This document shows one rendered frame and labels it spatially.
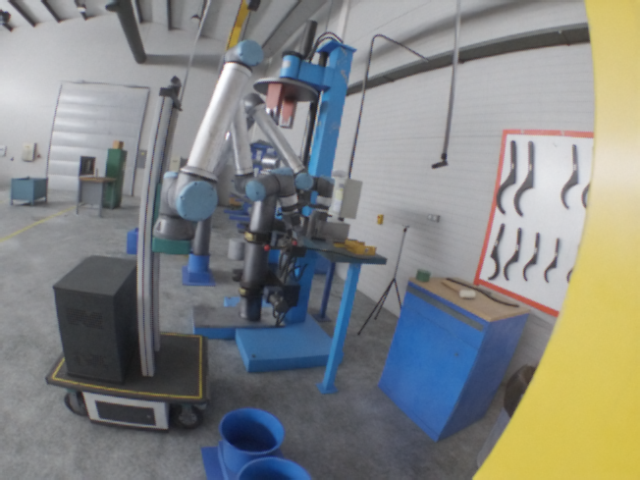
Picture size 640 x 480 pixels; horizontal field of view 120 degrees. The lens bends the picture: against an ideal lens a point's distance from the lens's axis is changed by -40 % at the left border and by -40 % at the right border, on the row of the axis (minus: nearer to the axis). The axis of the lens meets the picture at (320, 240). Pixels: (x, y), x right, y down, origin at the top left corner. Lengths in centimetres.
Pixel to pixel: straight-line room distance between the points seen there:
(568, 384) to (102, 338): 162
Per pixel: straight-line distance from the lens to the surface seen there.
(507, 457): 31
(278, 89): 253
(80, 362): 176
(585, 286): 25
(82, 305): 157
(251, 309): 281
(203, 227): 386
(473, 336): 184
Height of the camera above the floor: 143
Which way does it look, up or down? 10 degrees down
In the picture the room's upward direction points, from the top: 10 degrees clockwise
